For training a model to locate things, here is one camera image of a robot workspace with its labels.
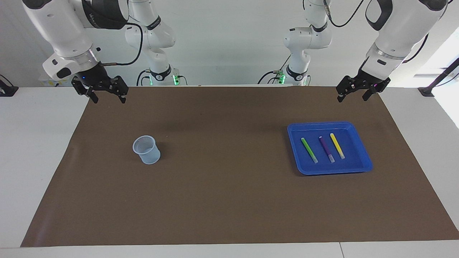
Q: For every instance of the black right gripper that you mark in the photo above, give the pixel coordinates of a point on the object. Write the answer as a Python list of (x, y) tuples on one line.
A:
[(93, 77)]

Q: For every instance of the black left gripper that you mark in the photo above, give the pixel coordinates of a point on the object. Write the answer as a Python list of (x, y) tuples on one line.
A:
[(369, 79)]

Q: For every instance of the yellow pen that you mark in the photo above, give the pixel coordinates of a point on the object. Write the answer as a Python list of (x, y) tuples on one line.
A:
[(337, 145)]

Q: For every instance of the purple pen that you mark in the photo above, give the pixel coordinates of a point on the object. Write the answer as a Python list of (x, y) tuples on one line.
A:
[(326, 148)]

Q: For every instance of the green pen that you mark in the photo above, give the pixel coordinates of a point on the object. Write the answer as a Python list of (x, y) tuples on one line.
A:
[(309, 149)]

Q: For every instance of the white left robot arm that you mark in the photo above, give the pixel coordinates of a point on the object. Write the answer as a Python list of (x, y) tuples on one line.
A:
[(401, 28)]

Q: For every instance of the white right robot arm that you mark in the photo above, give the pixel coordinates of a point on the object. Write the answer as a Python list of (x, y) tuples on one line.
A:
[(61, 28)]

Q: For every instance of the white socket box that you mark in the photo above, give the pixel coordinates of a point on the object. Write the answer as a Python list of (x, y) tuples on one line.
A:
[(48, 83)]

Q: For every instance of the blue plastic tray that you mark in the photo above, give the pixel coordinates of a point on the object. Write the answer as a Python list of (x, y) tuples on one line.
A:
[(355, 161)]

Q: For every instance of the translucent plastic cup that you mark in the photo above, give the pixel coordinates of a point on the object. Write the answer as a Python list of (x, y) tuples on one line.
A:
[(148, 154)]

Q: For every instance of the black table clamp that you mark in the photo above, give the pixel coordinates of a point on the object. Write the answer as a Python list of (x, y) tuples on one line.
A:
[(7, 89)]

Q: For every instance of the brown table mat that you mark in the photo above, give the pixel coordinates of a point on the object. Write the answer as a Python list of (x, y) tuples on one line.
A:
[(229, 200)]

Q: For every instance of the black camera stand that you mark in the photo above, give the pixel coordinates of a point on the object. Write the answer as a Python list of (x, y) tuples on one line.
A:
[(428, 90)]

